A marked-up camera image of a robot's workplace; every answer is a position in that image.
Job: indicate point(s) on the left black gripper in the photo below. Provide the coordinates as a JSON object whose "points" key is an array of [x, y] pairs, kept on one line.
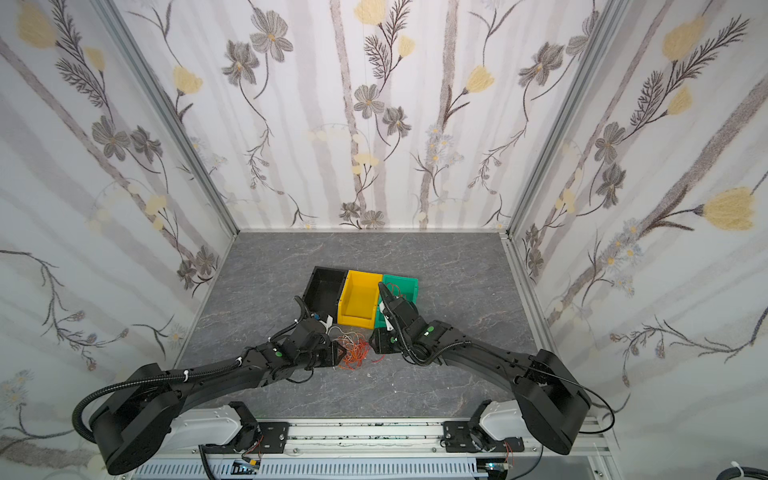
{"points": [[313, 327]]}

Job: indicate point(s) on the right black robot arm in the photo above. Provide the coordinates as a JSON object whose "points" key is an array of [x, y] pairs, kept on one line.
{"points": [[547, 402]]}

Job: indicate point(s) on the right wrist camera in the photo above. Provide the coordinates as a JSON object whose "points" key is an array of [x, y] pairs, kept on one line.
{"points": [[389, 324]]}

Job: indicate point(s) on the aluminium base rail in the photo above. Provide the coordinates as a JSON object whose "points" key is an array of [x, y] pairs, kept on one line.
{"points": [[346, 438]]}

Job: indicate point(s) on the green plastic bin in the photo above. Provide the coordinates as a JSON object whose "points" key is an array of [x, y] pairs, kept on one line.
{"points": [[406, 287]]}

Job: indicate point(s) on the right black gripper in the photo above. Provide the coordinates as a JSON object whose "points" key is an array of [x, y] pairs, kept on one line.
{"points": [[398, 313]]}

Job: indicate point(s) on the yellow plastic bin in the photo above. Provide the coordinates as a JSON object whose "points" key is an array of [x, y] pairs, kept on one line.
{"points": [[358, 304]]}

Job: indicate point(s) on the white slotted cable duct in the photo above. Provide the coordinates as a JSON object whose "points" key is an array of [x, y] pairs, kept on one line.
{"points": [[360, 468]]}

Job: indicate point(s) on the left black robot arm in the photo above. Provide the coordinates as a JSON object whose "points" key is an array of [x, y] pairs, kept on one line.
{"points": [[129, 421]]}

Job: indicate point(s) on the black plastic bin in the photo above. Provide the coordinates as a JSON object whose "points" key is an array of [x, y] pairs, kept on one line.
{"points": [[323, 291]]}

